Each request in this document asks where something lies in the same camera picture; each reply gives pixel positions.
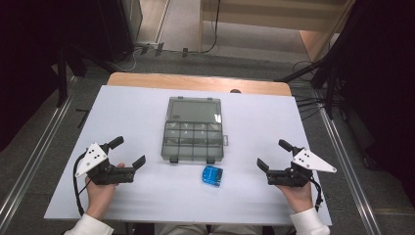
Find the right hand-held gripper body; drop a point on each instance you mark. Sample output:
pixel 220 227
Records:
pixel 298 169

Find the small black angled tool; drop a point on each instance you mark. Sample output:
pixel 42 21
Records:
pixel 84 116

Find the small dark round knob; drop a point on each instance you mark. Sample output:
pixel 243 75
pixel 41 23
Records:
pixel 235 91

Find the small blue plastic packet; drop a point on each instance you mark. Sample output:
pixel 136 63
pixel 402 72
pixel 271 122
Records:
pixel 212 175

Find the person's left hand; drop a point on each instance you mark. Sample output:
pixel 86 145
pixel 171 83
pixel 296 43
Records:
pixel 99 196

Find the metal floor rail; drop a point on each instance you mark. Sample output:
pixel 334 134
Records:
pixel 350 169
pixel 32 163

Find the person's right hand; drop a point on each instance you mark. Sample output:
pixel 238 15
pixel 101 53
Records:
pixel 298 197

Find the black curtain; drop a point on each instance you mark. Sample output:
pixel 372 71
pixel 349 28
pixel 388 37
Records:
pixel 26 65
pixel 381 81

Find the wooden furniture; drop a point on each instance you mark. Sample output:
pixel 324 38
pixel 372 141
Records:
pixel 277 16

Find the person's legs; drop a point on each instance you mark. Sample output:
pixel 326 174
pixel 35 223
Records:
pixel 208 230

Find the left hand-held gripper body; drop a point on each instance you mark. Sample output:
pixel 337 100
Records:
pixel 111 174

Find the grey clear plastic organizer box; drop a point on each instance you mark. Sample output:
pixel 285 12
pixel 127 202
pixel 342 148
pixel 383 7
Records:
pixel 193 130

